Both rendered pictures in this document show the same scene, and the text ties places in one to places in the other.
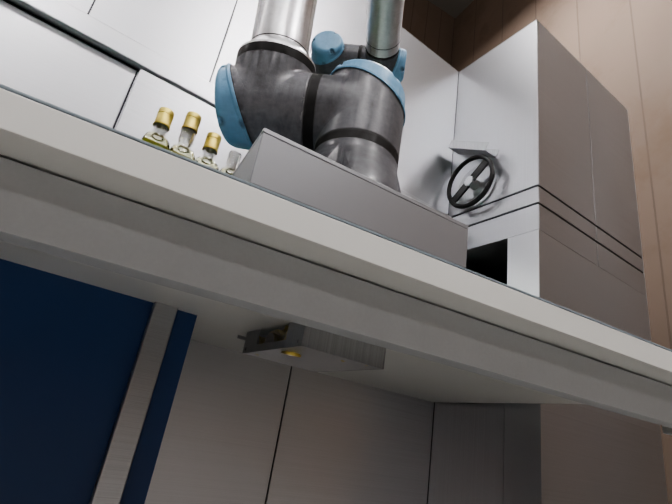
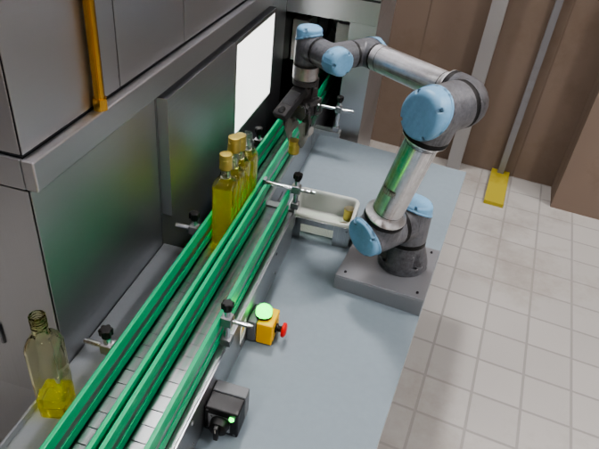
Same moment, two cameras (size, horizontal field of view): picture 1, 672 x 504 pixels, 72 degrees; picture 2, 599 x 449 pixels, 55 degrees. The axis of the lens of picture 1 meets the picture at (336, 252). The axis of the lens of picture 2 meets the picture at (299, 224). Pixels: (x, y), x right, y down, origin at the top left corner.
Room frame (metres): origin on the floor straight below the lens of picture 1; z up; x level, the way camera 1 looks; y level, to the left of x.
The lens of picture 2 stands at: (-0.19, 1.24, 1.90)
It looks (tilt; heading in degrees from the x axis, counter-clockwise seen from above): 36 degrees down; 313
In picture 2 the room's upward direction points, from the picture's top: 7 degrees clockwise
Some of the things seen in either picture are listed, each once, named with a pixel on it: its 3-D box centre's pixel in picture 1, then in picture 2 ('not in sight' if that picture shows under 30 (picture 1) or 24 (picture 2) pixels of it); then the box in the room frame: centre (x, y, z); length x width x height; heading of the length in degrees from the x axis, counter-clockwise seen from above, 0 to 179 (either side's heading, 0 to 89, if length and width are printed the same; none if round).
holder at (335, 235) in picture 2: not in sight; (314, 216); (0.88, 0.03, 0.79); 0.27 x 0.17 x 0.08; 32
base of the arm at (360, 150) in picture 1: (350, 187); (404, 248); (0.53, 0.00, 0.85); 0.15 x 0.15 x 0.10
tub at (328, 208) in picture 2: not in sight; (322, 216); (0.86, 0.01, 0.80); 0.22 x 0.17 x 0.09; 32
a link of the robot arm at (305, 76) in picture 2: not in sight; (304, 71); (0.94, 0.09, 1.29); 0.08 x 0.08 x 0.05
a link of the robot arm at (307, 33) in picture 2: not in sight; (308, 45); (0.94, 0.09, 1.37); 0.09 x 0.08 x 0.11; 174
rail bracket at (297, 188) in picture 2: not in sight; (289, 189); (0.88, 0.16, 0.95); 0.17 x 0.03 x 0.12; 32
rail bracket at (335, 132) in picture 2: not in sight; (331, 121); (1.22, -0.38, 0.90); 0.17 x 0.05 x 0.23; 32
